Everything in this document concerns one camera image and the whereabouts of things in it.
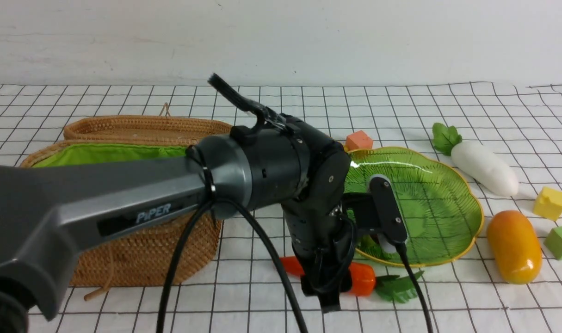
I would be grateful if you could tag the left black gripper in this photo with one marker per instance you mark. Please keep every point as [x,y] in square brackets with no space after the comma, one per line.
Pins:
[323,240]

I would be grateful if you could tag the orange toy carrot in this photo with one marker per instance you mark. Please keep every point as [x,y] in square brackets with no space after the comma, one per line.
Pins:
[390,288]

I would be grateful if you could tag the white toy radish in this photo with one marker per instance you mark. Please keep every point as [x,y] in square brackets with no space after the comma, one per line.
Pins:
[476,160]

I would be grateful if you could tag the orange yellow toy mango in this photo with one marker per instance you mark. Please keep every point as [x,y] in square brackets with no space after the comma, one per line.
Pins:
[515,247]

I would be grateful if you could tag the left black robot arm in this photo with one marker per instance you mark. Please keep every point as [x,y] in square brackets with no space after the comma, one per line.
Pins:
[49,216]

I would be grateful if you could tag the orange foam cube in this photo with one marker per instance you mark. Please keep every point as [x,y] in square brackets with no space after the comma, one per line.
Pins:
[358,140]

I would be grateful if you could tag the green leaf-shaped glass plate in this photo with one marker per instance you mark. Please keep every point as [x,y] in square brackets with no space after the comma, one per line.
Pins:
[442,216]

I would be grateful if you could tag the woven wicker basket lid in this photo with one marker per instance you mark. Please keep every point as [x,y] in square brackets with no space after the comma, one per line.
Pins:
[163,129]

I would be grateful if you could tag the white black grid tablecloth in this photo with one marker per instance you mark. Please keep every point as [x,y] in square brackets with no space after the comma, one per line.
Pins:
[239,291]

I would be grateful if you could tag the yellow foam cube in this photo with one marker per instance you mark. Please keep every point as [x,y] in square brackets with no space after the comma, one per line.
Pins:
[548,204]

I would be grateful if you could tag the woven wicker basket green lining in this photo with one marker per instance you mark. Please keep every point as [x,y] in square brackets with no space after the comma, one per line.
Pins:
[142,258]

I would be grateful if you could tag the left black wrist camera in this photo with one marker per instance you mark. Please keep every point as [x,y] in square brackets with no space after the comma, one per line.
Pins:
[377,215]

